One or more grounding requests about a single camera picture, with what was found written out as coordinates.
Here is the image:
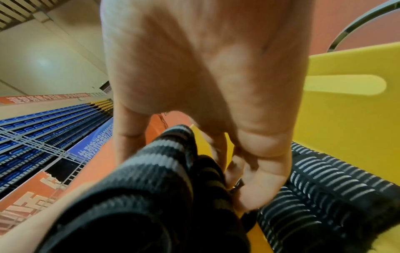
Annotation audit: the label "grey curved carry handle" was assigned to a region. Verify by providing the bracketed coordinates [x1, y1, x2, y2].
[326, 0, 400, 53]

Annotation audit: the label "person's left hand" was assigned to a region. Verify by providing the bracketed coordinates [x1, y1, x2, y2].
[0, 183, 95, 253]

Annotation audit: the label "person's right hand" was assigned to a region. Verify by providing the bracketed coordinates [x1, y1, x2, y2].
[100, 0, 315, 213]

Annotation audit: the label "yellow plastic bin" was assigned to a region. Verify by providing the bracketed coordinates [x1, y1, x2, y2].
[187, 42, 400, 253]

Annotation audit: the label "blue banner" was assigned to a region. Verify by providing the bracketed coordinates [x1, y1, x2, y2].
[65, 117, 115, 161]

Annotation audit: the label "black striped strap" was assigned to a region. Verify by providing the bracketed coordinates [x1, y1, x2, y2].
[34, 124, 251, 253]

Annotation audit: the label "tiered bleacher seats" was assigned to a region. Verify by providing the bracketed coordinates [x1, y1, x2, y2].
[0, 100, 115, 193]

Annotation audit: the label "red banner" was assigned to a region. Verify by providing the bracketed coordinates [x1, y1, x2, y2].
[0, 170, 70, 235]

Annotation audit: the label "stack of striped wraps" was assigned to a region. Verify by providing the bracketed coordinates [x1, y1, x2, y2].
[240, 142, 400, 253]

